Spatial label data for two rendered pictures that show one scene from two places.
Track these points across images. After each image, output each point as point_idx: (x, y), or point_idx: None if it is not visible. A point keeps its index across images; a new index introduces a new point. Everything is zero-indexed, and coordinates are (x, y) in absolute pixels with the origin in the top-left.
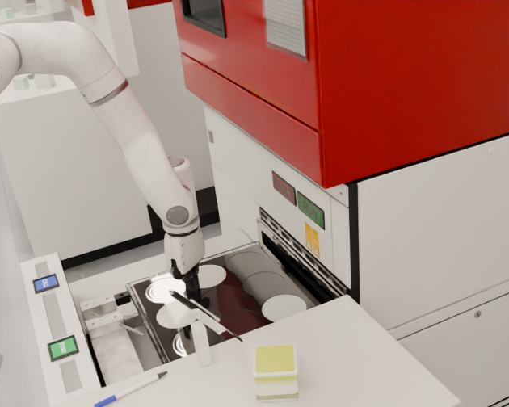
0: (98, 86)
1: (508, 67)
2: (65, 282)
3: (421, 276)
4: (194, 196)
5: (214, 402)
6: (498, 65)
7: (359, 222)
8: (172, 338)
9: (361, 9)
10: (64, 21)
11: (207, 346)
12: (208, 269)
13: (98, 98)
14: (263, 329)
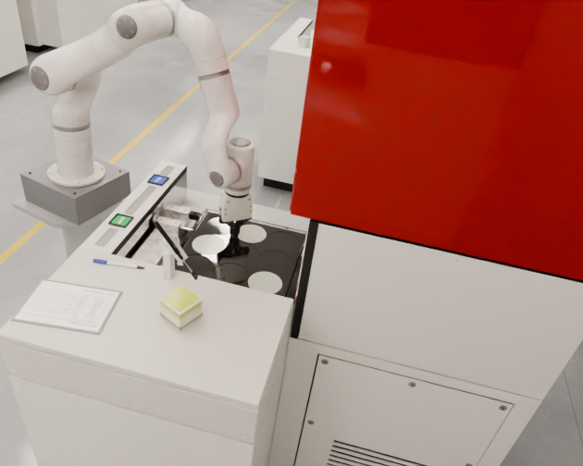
0: (201, 67)
1: (497, 202)
2: (167, 185)
3: (363, 324)
4: (244, 173)
5: (143, 300)
6: (485, 195)
7: (314, 252)
8: (187, 255)
9: (350, 92)
10: (199, 13)
11: (168, 267)
12: (257, 229)
13: (199, 75)
14: (220, 282)
